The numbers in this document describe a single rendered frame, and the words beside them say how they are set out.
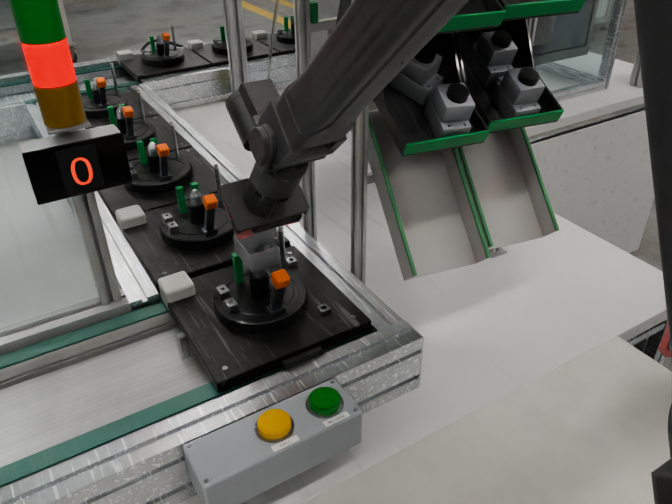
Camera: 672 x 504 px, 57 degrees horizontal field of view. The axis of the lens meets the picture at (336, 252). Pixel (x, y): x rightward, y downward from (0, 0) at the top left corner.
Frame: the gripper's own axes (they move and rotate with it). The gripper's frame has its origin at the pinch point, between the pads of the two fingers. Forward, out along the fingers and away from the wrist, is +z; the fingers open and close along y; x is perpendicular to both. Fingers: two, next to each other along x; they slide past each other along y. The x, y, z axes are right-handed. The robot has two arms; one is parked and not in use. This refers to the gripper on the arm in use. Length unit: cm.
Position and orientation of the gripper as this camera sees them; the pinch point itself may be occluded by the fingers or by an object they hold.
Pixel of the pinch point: (252, 225)
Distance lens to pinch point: 87.1
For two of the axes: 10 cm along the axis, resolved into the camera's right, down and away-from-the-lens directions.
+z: -3.0, 3.5, 8.9
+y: -8.6, 2.9, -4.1
